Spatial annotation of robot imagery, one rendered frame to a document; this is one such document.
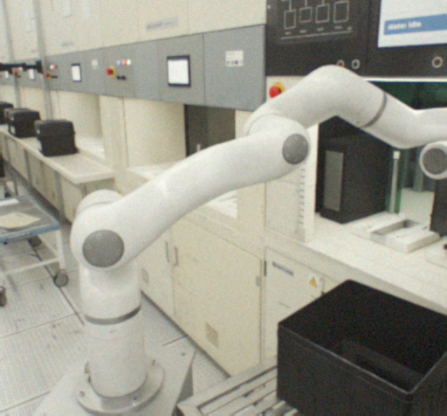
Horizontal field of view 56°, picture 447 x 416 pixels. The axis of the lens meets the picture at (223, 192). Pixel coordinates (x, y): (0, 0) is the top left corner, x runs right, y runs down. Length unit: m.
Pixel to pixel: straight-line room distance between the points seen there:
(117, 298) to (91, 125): 3.37
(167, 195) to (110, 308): 0.25
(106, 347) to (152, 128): 1.95
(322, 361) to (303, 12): 0.94
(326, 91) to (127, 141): 1.92
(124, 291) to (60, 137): 2.71
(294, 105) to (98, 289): 0.54
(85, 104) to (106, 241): 3.41
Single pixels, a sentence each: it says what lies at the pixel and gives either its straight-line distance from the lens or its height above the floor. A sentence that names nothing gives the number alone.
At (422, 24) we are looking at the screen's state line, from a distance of 1.11.
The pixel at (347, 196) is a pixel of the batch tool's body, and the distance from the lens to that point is 1.61.
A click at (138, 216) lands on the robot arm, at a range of 0.79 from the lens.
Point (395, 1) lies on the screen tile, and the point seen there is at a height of 1.57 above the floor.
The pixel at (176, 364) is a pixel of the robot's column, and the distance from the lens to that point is 1.08.
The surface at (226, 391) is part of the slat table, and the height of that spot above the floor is 0.76.
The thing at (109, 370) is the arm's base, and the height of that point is 0.84.
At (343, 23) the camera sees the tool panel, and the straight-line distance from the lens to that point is 1.24.
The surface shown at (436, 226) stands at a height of 0.98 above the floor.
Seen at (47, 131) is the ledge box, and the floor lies 1.00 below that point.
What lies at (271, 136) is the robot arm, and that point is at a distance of 0.79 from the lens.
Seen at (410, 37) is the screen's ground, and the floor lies 1.49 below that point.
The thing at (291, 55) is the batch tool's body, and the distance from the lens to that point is 1.37.
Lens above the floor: 1.42
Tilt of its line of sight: 16 degrees down
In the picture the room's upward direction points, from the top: 1 degrees counter-clockwise
